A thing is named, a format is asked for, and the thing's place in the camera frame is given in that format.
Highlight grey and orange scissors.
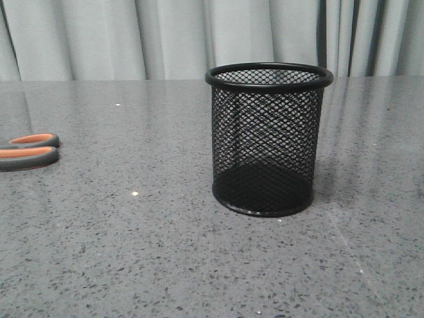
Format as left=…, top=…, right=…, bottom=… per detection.
left=1, top=132, right=60, bottom=172

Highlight black metal mesh pen cup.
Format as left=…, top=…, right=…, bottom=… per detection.
left=205, top=62, right=334, bottom=217

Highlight grey pleated curtain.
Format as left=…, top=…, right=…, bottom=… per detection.
left=1, top=1, right=423, bottom=81

